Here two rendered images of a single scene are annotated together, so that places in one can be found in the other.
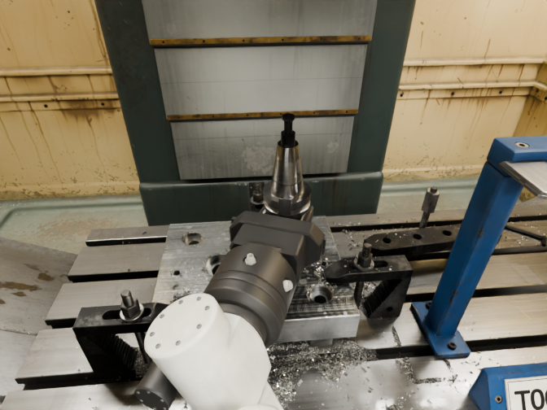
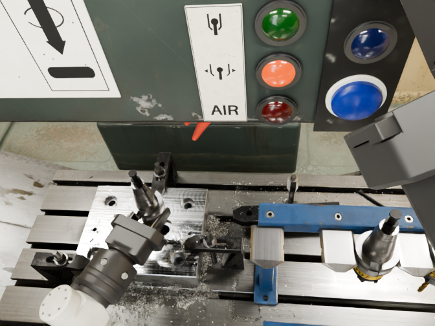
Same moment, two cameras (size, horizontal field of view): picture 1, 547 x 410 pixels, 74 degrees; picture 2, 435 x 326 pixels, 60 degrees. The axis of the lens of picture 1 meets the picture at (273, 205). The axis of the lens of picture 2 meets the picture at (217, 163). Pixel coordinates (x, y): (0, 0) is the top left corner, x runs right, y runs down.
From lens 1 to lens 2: 0.48 m
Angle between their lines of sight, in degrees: 21
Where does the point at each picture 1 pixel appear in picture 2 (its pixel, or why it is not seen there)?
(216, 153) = not seen: hidden behind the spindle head
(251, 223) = (120, 225)
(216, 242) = (124, 206)
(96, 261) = (57, 199)
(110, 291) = (64, 225)
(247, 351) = (90, 314)
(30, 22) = not seen: outside the picture
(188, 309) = (59, 295)
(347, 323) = (190, 279)
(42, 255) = (35, 166)
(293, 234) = (141, 238)
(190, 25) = not seen: hidden behind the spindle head
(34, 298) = (31, 201)
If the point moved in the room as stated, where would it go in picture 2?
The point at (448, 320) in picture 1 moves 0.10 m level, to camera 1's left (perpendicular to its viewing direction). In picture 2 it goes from (263, 283) to (218, 277)
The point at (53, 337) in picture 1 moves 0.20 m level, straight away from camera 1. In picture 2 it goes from (30, 253) to (9, 202)
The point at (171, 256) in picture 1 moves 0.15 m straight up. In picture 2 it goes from (94, 215) to (69, 180)
